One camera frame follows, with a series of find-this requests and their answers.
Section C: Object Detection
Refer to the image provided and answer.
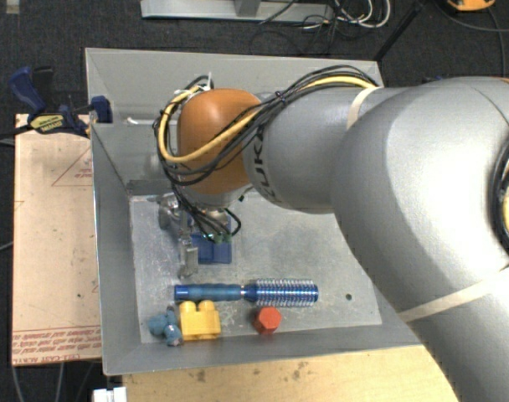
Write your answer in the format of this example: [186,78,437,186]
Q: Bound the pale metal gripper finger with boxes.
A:
[177,239,200,280]

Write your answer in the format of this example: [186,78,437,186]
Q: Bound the blue flat block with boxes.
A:
[188,214,233,265]

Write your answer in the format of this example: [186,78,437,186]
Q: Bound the blue toy screw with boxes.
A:
[173,278,320,308]

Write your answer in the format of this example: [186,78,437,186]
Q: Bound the yellow toy brick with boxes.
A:
[177,299,222,342]

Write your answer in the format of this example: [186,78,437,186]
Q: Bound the blue-grey toy figure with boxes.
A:
[147,306,184,348]

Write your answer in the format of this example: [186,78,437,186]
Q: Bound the grey metal bin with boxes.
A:
[85,47,423,377]

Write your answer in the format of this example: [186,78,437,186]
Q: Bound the red hexagonal toy nut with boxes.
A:
[253,307,283,336]

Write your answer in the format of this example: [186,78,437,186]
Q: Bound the brown cardboard board red print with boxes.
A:
[11,113,103,367]

